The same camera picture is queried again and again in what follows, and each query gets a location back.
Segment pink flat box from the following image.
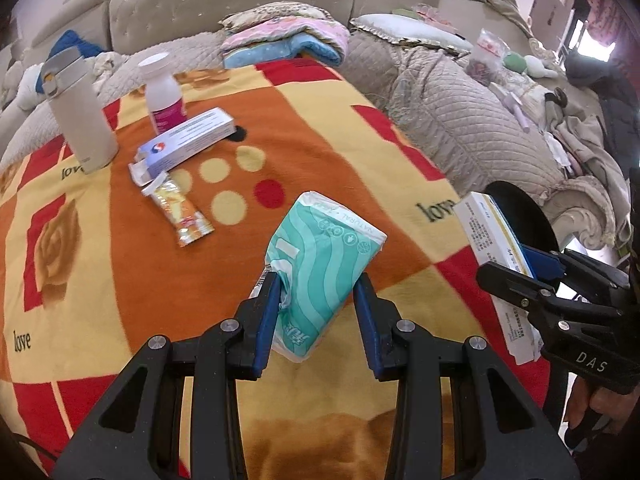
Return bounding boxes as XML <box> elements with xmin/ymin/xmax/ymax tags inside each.
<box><xmin>412</xmin><ymin>4</ymin><xmax>451</xmax><ymax>23</ymax></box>

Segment white bottle with pink label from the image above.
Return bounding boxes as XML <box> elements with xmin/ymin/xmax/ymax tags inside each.
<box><xmin>137</xmin><ymin>53</ymin><xmax>188</xmax><ymax>136</ymax></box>

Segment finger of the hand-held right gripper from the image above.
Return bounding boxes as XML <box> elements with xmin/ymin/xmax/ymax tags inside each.
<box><xmin>520</xmin><ymin>242</ymin><xmax>633</xmax><ymax>306</ymax></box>
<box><xmin>476</xmin><ymin>261</ymin><xmax>621</xmax><ymax>331</ymax></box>

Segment folded pink floral blanket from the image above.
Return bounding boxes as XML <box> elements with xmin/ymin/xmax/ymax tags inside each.
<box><xmin>220</xmin><ymin>2</ymin><xmax>351</xmax><ymax>68</ymax></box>

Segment green white plush toy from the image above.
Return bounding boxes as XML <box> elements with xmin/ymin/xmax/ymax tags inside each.
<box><xmin>502</xmin><ymin>52</ymin><xmax>558</xmax><ymax>80</ymax></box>

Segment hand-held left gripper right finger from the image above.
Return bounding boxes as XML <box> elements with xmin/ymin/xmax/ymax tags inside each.
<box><xmin>352</xmin><ymin>272</ymin><xmax>583</xmax><ymax>480</ymax></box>

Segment beige tufted sofa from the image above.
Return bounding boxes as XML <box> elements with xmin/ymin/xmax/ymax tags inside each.
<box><xmin>0</xmin><ymin>0</ymin><xmax>631</xmax><ymax>251</ymax></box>

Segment pink patterned curtain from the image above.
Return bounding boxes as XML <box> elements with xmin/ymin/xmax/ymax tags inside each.
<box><xmin>580</xmin><ymin>0</ymin><xmax>636</xmax><ymax>61</ymax></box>

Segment teal tissue pack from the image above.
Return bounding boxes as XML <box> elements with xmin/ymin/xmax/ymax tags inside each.
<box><xmin>255</xmin><ymin>191</ymin><xmax>388</xmax><ymax>363</ymax></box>

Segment orange red printed blanket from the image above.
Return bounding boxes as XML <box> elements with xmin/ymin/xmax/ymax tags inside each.
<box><xmin>0</xmin><ymin>57</ymin><xmax>551</xmax><ymax>480</ymax></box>

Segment white paper sheets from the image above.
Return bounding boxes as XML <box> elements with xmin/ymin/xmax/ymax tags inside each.
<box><xmin>545</xmin><ymin>132</ymin><xmax>571</xmax><ymax>168</ymax></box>

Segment white cloth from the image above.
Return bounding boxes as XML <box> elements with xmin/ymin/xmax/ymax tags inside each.
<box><xmin>15</xmin><ymin>62</ymin><xmax>51</xmax><ymax>111</ymax></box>

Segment white fringed pillow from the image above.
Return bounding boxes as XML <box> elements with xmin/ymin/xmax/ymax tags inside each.
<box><xmin>350</xmin><ymin>12</ymin><xmax>473</xmax><ymax>56</ymax></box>

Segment orange snack packet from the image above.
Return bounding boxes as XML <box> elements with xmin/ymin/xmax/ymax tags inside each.
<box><xmin>150</xmin><ymin>182</ymin><xmax>216</xmax><ymax>248</ymax></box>

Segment black cable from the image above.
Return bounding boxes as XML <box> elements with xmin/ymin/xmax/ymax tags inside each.
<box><xmin>10</xmin><ymin>432</ymin><xmax>56</xmax><ymax>463</ymax></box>

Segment dark blue cloth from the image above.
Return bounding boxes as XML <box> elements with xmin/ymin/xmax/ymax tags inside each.
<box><xmin>47</xmin><ymin>29</ymin><xmax>108</xmax><ymax>61</ymax></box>

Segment white blue medicine box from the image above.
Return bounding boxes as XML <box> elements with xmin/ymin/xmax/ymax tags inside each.
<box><xmin>136</xmin><ymin>107</ymin><xmax>237</xmax><ymax>176</ymax></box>

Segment black jacket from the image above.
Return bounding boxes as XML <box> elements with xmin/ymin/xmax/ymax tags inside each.
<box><xmin>595</xmin><ymin>85</ymin><xmax>640</xmax><ymax>181</ymax></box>

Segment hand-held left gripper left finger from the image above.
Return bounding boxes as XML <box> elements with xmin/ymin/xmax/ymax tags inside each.
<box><xmin>50</xmin><ymin>272</ymin><xmax>283</xmax><ymax>480</ymax></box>

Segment beige quilted sofa cover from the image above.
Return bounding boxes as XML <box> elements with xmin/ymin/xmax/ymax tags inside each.
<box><xmin>340</xmin><ymin>35</ymin><xmax>576</xmax><ymax>201</ymax></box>

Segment person's right hand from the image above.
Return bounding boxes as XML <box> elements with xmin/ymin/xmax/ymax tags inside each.
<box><xmin>565</xmin><ymin>375</ymin><xmax>640</xmax><ymax>453</ymax></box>

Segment white thermos flask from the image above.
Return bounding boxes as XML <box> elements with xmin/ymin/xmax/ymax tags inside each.
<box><xmin>40</xmin><ymin>45</ymin><xmax>121</xmax><ymax>176</ymax></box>

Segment clear bag with red bits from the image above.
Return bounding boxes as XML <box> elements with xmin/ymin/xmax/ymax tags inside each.
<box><xmin>465</xmin><ymin>29</ymin><xmax>503</xmax><ymax>86</ymax></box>

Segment beige clothing pile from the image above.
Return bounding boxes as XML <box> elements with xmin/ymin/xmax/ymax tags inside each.
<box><xmin>542</xmin><ymin>87</ymin><xmax>626</xmax><ymax>201</ymax></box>

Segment white box with yellow stripe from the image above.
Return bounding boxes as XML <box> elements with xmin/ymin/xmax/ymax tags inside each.
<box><xmin>454</xmin><ymin>192</ymin><xmax>543</xmax><ymax>366</ymax></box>

